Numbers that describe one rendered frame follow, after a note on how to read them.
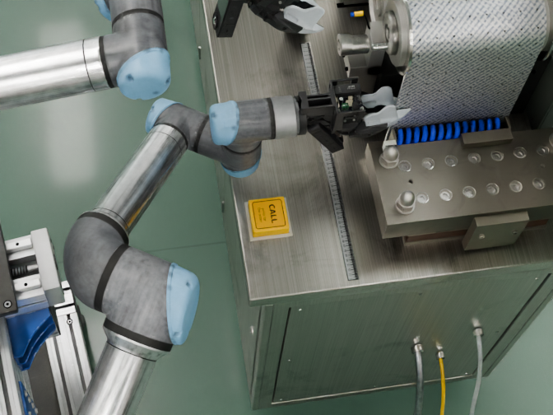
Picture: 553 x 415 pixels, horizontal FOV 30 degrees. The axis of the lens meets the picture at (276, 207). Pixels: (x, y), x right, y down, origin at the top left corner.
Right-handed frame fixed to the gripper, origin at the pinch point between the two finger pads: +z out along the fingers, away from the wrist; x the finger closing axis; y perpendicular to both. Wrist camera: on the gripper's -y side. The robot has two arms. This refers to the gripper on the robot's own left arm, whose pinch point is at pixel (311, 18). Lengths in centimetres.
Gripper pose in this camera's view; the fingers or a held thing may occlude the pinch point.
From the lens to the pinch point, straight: 169.6
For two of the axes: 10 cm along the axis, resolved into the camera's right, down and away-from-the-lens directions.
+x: -1.6, -8.9, 4.3
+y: 6.7, -4.1, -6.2
